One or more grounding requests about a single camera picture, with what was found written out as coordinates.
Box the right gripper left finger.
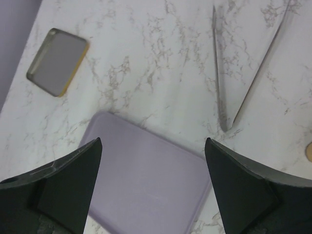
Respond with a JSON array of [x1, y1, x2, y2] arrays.
[[0, 138, 102, 234]]

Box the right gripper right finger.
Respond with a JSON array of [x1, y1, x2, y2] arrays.
[[205, 138, 312, 234]]

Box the metal tongs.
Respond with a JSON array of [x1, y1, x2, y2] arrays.
[[212, 0, 290, 132]]

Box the silver metal tray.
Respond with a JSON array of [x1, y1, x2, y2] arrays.
[[26, 28, 89, 97]]

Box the gold chocolate box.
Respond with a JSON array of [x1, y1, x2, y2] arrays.
[[305, 142, 312, 162]]

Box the lavender plastic tray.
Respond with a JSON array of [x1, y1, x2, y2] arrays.
[[80, 111, 211, 234]]

